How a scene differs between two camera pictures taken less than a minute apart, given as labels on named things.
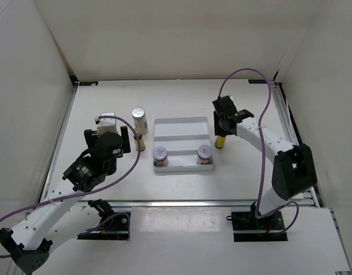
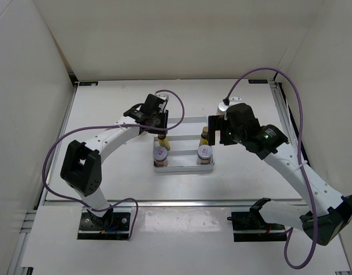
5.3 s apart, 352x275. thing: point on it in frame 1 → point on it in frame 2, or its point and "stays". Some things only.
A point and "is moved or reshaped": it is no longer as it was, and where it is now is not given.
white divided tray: x=182 y=136 stays
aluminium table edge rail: x=181 y=203 stays
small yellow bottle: x=220 y=142 is moved or reshaped
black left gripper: x=125 y=147 → x=164 y=116
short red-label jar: x=160 y=156 stays
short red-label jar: x=205 y=153 stays
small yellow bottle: x=142 y=143 → x=163 y=141
